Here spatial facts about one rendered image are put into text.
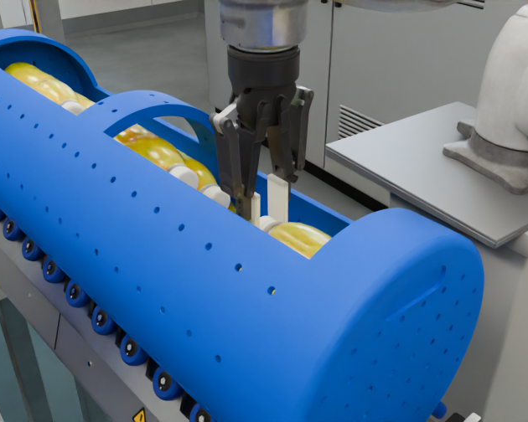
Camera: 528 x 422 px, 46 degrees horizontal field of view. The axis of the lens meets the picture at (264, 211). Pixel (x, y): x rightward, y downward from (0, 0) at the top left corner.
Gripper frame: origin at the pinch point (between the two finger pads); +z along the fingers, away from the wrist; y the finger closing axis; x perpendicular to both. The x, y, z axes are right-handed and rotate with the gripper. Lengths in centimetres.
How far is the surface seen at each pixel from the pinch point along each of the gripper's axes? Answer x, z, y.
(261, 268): 15.2, -7.0, 13.9
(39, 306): -33.1, 25.4, 18.1
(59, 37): -116, 9, -29
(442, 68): -73, 36, -154
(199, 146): -23.6, 2.6, -8.0
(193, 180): -8.5, -2.2, 4.0
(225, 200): -8.8, 2.8, -1.0
